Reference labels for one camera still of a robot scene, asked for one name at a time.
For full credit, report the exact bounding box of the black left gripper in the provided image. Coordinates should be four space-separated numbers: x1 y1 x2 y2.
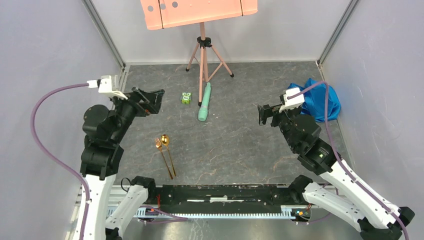
111 85 166 142

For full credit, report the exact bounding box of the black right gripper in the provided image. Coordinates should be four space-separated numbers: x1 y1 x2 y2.
257 102 301 151

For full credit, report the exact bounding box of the blue cloth napkin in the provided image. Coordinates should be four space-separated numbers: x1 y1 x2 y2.
301 84 342 123

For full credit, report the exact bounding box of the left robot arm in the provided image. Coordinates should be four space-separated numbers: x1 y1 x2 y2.
78 87 165 240

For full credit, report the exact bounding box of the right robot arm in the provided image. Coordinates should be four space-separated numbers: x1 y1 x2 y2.
257 104 415 240

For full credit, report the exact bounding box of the gold fork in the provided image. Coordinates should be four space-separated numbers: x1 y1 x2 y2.
154 138 174 180

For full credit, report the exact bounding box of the green owl toy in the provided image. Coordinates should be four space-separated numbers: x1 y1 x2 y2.
180 92 192 105

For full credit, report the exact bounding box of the mint green flashlight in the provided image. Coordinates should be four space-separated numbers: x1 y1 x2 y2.
198 82 212 122

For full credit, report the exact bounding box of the pink music stand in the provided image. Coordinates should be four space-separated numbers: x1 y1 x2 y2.
140 0 258 105

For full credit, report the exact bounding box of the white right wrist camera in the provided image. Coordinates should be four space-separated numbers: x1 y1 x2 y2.
279 87 305 113

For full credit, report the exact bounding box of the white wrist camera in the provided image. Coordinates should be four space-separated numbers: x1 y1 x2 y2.
279 87 305 113
86 75 128 100

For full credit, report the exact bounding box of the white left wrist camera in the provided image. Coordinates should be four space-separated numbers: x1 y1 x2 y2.
86 75 128 100

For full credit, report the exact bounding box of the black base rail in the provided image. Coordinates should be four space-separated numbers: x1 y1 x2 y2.
138 184 309 214

